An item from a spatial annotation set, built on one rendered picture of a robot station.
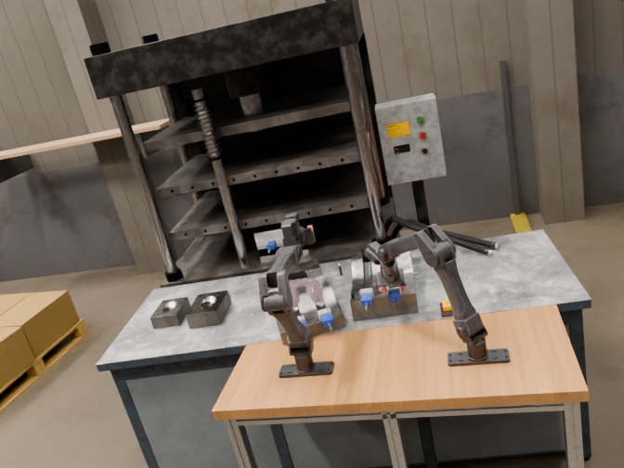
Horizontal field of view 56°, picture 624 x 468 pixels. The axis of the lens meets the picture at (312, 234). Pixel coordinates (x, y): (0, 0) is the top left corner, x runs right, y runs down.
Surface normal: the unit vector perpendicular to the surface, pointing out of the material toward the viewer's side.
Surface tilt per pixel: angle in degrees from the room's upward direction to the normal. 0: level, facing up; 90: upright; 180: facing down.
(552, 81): 90
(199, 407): 90
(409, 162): 90
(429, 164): 90
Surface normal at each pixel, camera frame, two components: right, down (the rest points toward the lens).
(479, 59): -0.19, 0.38
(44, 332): 0.94, -0.10
